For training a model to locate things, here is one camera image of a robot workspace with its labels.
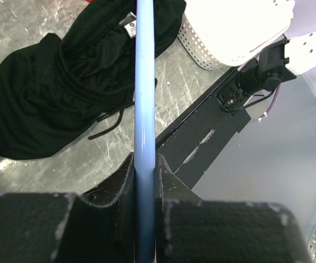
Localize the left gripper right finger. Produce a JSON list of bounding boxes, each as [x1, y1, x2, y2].
[[154, 154, 202, 262]]

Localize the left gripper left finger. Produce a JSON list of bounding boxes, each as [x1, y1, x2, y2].
[[56, 153, 134, 262]]

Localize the light blue hanger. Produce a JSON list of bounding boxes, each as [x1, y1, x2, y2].
[[134, 1, 156, 262]]

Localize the black shorts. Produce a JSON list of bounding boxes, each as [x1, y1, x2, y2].
[[0, 0, 187, 164]]

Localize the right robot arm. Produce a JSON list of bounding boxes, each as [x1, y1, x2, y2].
[[237, 31, 316, 96]]

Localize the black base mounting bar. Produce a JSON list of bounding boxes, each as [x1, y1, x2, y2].
[[156, 68, 250, 188]]

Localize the white perforated laundry basket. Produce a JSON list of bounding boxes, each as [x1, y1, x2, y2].
[[178, 0, 295, 71]]

